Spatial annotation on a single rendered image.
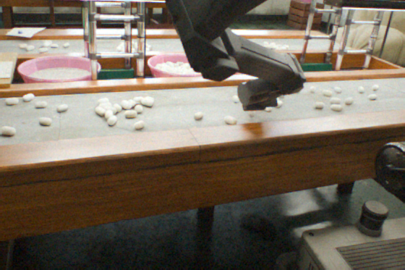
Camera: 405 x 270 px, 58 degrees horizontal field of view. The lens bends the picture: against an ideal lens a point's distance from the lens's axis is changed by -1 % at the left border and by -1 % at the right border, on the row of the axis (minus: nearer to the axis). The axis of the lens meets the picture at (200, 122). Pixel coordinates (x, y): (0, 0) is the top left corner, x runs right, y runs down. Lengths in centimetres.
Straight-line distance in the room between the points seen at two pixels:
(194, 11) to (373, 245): 88
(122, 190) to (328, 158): 56
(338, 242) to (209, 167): 44
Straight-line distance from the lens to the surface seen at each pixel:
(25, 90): 118
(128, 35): 146
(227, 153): 89
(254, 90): 89
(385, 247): 118
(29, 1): 367
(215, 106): 113
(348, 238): 116
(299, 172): 105
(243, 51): 63
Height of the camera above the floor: 118
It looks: 26 degrees down
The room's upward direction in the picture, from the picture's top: 5 degrees clockwise
